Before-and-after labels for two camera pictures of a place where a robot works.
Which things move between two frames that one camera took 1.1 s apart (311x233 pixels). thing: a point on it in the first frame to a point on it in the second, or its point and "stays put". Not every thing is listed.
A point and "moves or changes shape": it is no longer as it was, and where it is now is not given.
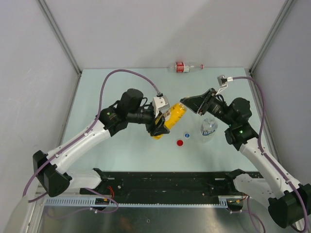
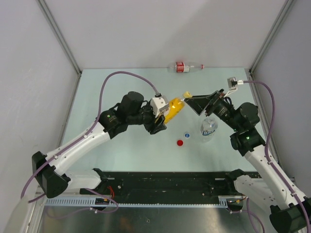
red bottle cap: (180, 142) stays put
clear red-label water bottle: (183, 67) stays put
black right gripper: (199, 103) stays put
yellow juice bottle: (174, 116) moves or changes shape
